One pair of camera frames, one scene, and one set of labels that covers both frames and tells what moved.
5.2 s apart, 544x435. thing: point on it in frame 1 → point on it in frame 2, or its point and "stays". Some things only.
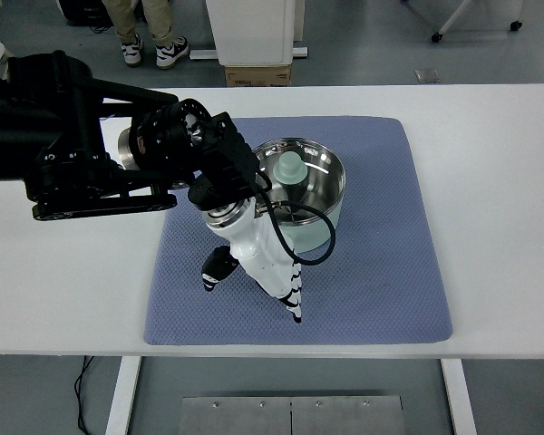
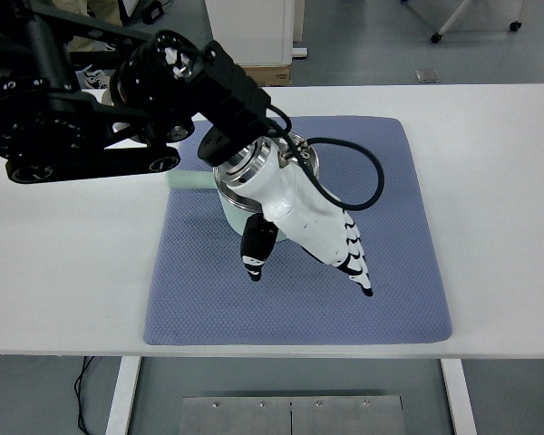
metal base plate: x=292 y=415 stays
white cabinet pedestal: x=253 y=33 stays
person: x=158 y=14 → x=92 y=80
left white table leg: x=123 y=395 stays
